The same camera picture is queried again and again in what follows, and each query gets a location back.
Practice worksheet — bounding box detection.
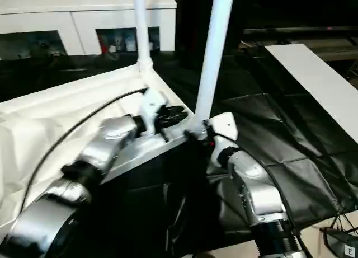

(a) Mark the white plastic table leg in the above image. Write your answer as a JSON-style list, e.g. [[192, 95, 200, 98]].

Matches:
[[191, 0, 236, 139], [133, 0, 154, 72]]

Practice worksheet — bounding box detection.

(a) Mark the white plastic table top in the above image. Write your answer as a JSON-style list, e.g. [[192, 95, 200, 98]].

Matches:
[[0, 60, 204, 227]]

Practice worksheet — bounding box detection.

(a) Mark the black work mat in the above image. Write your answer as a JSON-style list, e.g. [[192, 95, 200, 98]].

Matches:
[[0, 49, 358, 256]]

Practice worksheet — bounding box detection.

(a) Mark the white flat panel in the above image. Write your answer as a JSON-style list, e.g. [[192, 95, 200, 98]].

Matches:
[[264, 44, 358, 143]]

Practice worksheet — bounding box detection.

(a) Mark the white glass-door cabinet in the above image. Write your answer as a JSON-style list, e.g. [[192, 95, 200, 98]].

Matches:
[[0, 0, 178, 60]]

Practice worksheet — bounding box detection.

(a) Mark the dark long shelf board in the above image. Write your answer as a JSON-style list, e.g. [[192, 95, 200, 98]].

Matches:
[[242, 26, 358, 38]]

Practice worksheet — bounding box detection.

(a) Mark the dark thin rod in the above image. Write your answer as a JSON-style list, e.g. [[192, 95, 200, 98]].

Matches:
[[318, 204, 358, 228]]

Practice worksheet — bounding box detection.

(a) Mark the grey floor device with label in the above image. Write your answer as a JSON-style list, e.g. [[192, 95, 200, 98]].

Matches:
[[324, 228, 358, 258]]

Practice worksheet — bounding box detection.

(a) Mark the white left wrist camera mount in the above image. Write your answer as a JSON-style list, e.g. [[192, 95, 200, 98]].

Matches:
[[138, 86, 168, 138]]

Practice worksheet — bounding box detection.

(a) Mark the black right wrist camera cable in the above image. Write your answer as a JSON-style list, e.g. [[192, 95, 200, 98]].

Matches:
[[208, 128, 311, 258]]

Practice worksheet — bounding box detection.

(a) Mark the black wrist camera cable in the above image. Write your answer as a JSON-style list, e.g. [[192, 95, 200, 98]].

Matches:
[[21, 87, 148, 211], [208, 128, 311, 258]]

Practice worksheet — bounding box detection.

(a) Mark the black left wrist camera cable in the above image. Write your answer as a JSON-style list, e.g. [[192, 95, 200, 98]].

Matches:
[[21, 87, 148, 211]]

